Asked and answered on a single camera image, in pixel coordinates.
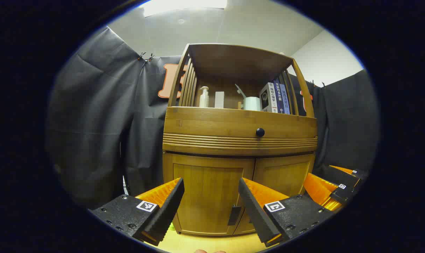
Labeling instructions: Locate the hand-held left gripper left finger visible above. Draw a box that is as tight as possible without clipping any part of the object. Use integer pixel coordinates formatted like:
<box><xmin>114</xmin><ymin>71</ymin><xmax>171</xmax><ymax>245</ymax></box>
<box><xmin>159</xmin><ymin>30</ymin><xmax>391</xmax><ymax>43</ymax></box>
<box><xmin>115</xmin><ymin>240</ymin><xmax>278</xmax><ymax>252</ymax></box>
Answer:
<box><xmin>89</xmin><ymin>177</ymin><xmax>185</xmax><ymax>246</ymax></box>

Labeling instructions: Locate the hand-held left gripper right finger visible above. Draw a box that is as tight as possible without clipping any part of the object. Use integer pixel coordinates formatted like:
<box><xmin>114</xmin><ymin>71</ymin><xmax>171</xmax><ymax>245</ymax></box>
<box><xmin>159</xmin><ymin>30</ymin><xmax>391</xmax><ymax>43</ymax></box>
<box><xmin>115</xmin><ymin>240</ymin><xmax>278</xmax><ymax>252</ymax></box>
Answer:
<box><xmin>238</xmin><ymin>177</ymin><xmax>336</xmax><ymax>247</ymax></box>

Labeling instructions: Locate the wooden double-door shoe cabinet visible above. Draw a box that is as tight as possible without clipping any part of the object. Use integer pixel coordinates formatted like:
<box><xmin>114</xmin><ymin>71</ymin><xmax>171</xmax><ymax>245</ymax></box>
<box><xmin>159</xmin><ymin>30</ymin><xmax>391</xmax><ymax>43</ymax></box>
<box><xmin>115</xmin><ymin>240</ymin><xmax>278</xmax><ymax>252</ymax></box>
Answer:
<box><xmin>162</xmin><ymin>43</ymin><xmax>318</xmax><ymax>236</ymax></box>

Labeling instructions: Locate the dark blue book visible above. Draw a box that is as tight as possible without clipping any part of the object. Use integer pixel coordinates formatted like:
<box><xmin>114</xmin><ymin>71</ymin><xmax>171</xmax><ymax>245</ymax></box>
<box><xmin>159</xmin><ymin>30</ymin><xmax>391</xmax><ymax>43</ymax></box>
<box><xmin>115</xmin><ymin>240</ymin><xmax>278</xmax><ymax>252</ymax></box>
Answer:
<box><xmin>273</xmin><ymin>79</ymin><xmax>284</xmax><ymax>114</ymax></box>

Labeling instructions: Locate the grey white book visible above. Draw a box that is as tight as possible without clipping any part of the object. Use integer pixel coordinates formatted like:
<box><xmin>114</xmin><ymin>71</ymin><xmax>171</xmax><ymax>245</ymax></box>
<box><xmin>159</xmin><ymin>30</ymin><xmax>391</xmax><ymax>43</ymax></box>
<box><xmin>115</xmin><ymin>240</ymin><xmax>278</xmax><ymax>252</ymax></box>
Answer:
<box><xmin>259</xmin><ymin>82</ymin><xmax>278</xmax><ymax>113</ymax></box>

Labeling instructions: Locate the white pump bottle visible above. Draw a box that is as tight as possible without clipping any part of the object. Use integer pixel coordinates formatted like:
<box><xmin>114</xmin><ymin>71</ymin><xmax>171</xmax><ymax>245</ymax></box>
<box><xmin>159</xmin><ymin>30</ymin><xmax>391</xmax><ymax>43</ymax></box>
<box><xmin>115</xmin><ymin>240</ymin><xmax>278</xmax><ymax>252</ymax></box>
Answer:
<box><xmin>199</xmin><ymin>86</ymin><xmax>210</xmax><ymax>108</ymax></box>

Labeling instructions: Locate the ceiling light panel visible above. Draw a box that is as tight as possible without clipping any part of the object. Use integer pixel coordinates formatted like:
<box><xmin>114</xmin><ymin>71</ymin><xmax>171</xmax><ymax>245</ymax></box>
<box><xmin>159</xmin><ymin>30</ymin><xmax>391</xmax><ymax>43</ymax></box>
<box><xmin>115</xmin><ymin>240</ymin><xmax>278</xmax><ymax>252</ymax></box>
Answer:
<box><xmin>142</xmin><ymin>0</ymin><xmax>228</xmax><ymax>17</ymax></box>

